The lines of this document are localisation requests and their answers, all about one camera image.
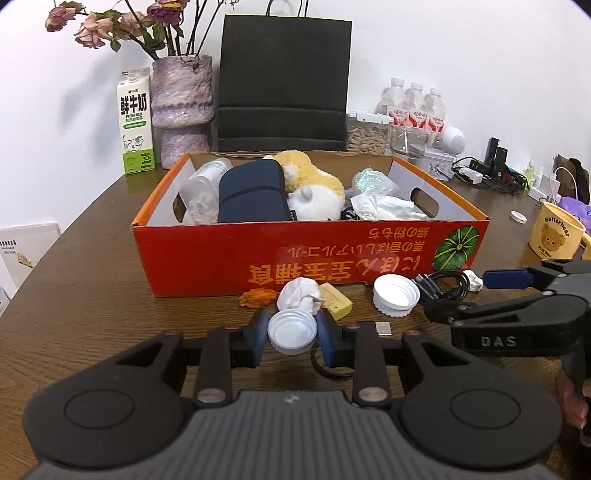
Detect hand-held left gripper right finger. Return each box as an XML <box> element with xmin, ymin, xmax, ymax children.
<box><xmin>317</xmin><ymin>308</ymin><xmax>462</xmax><ymax>409</ymax></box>

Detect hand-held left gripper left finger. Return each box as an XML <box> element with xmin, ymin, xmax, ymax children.
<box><xmin>124</xmin><ymin>308</ymin><xmax>269</xmax><ymax>409</ymax></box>

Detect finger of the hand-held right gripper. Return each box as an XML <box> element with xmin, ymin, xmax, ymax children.
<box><xmin>424</xmin><ymin>293</ymin><xmax>591</xmax><ymax>326</ymax></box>
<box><xmin>482</xmin><ymin>268</ymin><xmax>559</xmax><ymax>291</ymax></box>

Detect black hair tie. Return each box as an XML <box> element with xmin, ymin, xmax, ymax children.
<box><xmin>309</xmin><ymin>342</ymin><xmax>355</xmax><ymax>381</ymax></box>

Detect small white bottle lid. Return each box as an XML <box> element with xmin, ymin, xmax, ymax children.
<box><xmin>267</xmin><ymin>310</ymin><xmax>319</xmax><ymax>356</ymax></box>

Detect yellow sponge block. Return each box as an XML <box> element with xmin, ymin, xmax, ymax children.
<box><xmin>318</xmin><ymin>282</ymin><xmax>354</xmax><ymax>321</ymax></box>

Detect black charging cable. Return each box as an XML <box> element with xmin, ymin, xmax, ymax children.
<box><xmin>413</xmin><ymin>270</ymin><xmax>472</xmax><ymax>303</ymax></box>

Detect orange dried peel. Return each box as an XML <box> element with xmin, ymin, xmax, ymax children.
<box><xmin>239</xmin><ymin>288</ymin><xmax>280</xmax><ymax>308</ymax></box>

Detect white tissue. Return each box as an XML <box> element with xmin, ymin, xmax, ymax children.
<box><xmin>276</xmin><ymin>277</ymin><xmax>326</xmax><ymax>317</ymax></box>

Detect large white jar lid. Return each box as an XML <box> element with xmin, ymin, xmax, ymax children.
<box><xmin>372</xmin><ymin>274</ymin><xmax>422</xmax><ymax>318</ymax></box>

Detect orange cardboard box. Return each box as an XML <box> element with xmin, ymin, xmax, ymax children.
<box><xmin>131</xmin><ymin>150</ymin><xmax>490</xmax><ymax>297</ymax></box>

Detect navy blue pouch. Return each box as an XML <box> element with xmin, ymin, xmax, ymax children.
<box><xmin>217</xmin><ymin>161</ymin><xmax>291</xmax><ymax>223</ymax></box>

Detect yellow white plush toy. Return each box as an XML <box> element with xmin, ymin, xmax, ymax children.
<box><xmin>263</xmin><ymin>150</ymin><xmax>346</xmax><ymax>221</ymax></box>

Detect clear seed storage container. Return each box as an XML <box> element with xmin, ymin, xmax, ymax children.
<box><xmin>345</xmin><ymin>111</ymin><xmax>394</xmax><ymax>155</ymax></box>

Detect person's right hand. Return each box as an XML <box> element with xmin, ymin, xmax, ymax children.
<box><xmin>555</xmin><ymin>371</ymin><xmax>589</xmax><ymax>432</ymax></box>

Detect yellow bear mug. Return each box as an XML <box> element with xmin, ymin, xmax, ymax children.
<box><xmin>529</xmin><ymin>200</ymin><xmax>591</xmax><ymax>260</ymax></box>

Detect purple plastic bag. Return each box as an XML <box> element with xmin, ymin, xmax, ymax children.
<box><xmin>556</xmin><ymin>196</ymin><xmax>591</xmax><ymax>227</ymax></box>

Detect small green bottles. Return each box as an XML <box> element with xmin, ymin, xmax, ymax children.
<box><xmin>523</xmin><ymin>159</ymin><xmax>546</xmax><ymax>188</ymax></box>

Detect brown bag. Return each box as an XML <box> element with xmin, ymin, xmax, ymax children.
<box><xmin>556</xmin><ymin>154</ymin><xmax>591</xmax><ymax>204</ymax></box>

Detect black upright device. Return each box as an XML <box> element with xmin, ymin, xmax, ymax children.
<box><xmin>485</xmin><ymin>137</ymin><xmax>509</xmax><ymax>178</ymax></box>

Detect crumpled white plastic wrap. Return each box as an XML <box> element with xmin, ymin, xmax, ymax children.
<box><xmin>348</xmin><ymin>193</ymin><xmax>428</xmax><ymax>221</ymax></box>

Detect white floral tin box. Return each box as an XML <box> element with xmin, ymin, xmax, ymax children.
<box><xmin>422</xmin><ymin>148</ymin><xmax>457</xmax><ymax>181</ymax></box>

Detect white round speaker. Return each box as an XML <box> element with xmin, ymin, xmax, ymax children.
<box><xmin>441</xmin><ymin>127</ymin><xmax>466</xmax><ymax>155</ymax></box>

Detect white plastic bottle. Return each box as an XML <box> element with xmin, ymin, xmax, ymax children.
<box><xmin>179</xmin><ymin>158</ymin><xmax>234</xmax><ymax>224</ymax></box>

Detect clear glass cup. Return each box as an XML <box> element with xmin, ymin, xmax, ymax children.
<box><xmin>390</xmin><ymin>124</ymin><xmax>432</xmax><ymax>158</ymax></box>

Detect clear water bottle red label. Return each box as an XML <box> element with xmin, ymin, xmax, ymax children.
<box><xmin>404</xmin><ymin>82</ymin><xmax>428</xmax><ymax>127</ymax></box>
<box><xmin>425</xmin><ymin>88</ymin><xmax>448</xmax><ymax>132</ymax></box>
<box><xmin>375</xmin><ymin>78</ymin><xmax>407</xmax><ymax>125</ymax></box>

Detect white green milk carton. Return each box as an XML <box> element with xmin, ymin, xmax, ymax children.
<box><xmin>116</xmin><ymin>68</ymin><xmax>156</xmax><ymax>176</ymax></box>

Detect purple ceramic vase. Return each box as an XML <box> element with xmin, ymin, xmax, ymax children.
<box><xmin>151</xmin><ymin>54</ymin><xmax>215</xmax><ymax>169</ymax></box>

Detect black paper bag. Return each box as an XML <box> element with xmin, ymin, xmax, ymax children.
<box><xmin>217</xmin><ymin>0</ymin><xmax>352</xmax><ymax>152</ymax></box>

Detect dried rose bouquet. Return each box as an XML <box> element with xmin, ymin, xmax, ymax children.
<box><xmin>45</xmin><ymin>0</ymin><xmax>232</xmax><ymax>61</ymax></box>

